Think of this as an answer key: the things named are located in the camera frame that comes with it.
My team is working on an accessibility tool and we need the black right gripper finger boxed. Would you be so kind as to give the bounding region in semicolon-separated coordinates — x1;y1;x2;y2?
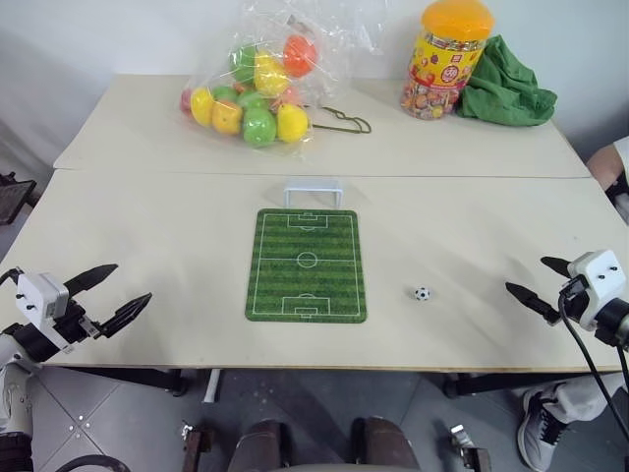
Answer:
540;255;572;281
504;280;562;325

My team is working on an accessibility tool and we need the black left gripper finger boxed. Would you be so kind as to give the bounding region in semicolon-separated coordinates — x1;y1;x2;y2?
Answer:
99;291;154;340
64;263;120;299

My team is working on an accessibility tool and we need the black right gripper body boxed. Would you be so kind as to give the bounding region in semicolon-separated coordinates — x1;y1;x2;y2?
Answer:
557;273;592;317

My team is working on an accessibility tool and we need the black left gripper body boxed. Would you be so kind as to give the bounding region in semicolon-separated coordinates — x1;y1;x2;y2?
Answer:
45;296;107;352

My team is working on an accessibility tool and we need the green soccer field mat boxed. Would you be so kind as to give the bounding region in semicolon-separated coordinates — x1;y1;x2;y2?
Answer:
244;207;371;325

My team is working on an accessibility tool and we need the black chair part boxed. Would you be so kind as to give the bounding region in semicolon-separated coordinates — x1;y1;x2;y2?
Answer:
605;170;629;223

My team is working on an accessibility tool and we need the light trouser leg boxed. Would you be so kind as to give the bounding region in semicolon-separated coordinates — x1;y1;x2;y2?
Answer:
528;371;629;425

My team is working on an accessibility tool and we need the black ribbed pedal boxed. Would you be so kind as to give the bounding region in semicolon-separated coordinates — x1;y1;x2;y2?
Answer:
0;172;38;227

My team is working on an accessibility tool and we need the white table leg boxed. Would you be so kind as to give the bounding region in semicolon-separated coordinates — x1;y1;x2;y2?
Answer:
201;368;223;405

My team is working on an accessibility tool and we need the person's knee in light trousers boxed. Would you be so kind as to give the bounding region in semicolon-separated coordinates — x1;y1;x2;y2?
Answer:
586;141;629;191

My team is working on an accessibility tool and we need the white grey sneaker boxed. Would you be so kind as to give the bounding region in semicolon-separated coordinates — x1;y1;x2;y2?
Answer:
516;384;574;471

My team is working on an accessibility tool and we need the crumpled green cloth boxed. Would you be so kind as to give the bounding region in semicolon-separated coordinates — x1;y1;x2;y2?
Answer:
456;34;559;129

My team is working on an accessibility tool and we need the dark rounded brown shape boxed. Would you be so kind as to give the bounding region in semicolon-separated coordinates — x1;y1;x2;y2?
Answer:
350;415;420;472
229;419;292;472

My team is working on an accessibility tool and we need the orange yellow toy fruit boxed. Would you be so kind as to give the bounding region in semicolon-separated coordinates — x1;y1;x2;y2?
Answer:
211;99;244;137

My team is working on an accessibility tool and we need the candy jar with orange lid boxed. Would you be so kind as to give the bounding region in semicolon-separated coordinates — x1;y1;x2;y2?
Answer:
398;0;495;121

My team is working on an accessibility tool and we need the small white toy goal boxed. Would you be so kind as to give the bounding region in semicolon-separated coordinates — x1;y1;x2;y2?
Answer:
283;178;344;208

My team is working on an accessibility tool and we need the green toy apple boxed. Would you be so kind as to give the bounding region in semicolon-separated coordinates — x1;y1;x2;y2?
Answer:
228;44;261;83
242;106;278;148

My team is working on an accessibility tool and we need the pink orange toy fruit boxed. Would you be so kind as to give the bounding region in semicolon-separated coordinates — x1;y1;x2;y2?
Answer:
278;85;307;107

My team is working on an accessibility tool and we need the clear plastic bag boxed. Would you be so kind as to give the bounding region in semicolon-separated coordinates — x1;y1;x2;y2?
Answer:
176;0;385;166

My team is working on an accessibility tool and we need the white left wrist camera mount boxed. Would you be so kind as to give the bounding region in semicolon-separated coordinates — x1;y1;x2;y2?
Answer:
13;271;71;326

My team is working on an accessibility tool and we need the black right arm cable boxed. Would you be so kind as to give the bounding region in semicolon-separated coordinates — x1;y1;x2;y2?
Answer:
558;289;629;443

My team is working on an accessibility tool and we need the black table frame bar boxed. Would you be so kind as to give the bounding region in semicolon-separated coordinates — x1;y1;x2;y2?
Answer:
46;366;189;398
441;372;581;400

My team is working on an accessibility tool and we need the black curved floor cable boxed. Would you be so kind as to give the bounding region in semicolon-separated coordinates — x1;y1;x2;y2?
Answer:
47;453;130;472

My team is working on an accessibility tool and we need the olive wire hanger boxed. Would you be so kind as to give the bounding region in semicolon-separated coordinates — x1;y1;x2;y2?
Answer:
308;104;373;138

